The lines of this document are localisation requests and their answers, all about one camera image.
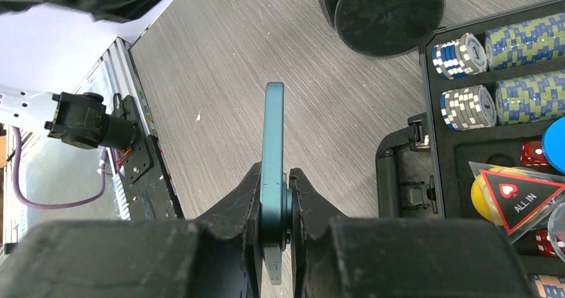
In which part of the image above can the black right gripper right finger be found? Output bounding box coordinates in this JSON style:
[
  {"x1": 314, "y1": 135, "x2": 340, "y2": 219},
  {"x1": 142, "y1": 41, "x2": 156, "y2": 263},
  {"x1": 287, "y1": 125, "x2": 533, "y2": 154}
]
[{"x1": 288, "y1": 168, "x2": 532, "y2": 297}]

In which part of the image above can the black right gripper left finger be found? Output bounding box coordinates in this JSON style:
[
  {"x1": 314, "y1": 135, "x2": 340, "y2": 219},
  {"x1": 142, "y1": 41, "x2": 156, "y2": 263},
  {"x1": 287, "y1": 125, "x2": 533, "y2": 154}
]
[{"x1": 1, "y1": 163, "x2": 262, "y2": 297}]

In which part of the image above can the dark green-edged smartphone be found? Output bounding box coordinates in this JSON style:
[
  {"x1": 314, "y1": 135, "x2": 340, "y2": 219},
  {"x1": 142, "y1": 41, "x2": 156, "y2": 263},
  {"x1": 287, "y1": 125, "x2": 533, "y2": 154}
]
[{"x1": 259, "y1": 82, "x2": 292, "y2": 285}]

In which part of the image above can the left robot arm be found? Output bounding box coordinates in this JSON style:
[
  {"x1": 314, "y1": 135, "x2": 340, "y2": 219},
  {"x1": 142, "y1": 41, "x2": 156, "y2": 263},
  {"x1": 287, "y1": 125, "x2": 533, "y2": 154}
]
[{"x1": 1, "y1": 0, "x2": 162, "y2": 149}]

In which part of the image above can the small-clamp black phone stand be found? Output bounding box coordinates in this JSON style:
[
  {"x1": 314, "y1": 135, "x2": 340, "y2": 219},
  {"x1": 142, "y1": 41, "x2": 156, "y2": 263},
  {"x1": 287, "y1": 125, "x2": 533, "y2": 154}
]
[{"x1": 318, "y1": 0, "x2": 445, "y2": 57}]

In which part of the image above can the yellow round chip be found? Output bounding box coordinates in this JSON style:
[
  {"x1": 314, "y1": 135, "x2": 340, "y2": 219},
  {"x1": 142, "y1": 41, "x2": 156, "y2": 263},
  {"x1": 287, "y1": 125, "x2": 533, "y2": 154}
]
[{"x1": 470, "y1": 167, "x2": 534, "y2": 226}]

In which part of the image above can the black poker chip case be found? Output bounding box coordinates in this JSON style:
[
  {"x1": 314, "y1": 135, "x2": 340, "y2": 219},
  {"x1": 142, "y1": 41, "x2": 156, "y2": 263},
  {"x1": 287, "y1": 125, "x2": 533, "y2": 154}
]
[{"x1": 355, "y1": 0, "x2": 564, "y2": 297}]

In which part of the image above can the red all-in triangle lower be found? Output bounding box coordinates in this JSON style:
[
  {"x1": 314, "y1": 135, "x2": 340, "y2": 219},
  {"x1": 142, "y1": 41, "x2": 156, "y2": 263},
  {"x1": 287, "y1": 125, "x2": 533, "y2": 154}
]
[{"x1": 468, "y1": 161, "x2": 564, "y2": 243}]

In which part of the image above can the grey white chip stack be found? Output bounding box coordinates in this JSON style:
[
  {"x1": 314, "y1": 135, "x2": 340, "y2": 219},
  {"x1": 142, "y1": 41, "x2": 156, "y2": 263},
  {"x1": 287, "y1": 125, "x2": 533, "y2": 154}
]
[{"x1": 440, "y1": 85, "x2": 497, "y2": 131}]

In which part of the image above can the red die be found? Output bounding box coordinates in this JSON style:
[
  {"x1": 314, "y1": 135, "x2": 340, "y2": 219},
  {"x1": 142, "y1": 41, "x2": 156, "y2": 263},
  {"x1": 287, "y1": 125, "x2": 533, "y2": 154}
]
[{"x1": 520, "y1": 141, "x2": 549, "y2": 167}]

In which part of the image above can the blue white chip stack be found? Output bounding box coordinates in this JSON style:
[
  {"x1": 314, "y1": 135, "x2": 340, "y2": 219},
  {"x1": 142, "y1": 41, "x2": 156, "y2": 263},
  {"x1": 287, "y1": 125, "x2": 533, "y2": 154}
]
[{"x1": 431, "y1": 33, "x2": 488, "y2": 80}]

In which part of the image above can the blue round chip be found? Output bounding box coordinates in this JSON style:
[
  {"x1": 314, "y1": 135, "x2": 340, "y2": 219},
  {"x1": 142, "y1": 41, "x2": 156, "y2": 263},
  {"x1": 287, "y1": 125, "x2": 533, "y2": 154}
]
[{"x1": 541, "y1": 118, "x2": 564, "y2": 174}]

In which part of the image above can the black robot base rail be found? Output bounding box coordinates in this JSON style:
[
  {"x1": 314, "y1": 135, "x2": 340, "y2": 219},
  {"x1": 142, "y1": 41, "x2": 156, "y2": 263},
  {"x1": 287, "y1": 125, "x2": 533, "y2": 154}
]
[{"x1": 119, "y1": 95, "x2": 184, "y2": 220}]

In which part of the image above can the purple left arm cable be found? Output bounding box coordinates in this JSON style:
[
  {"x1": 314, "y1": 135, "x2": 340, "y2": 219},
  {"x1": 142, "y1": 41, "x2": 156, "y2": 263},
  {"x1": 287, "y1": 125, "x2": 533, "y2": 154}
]
[{"x1": 12, "y1": 125, "x2": 133, "y2": 211}]

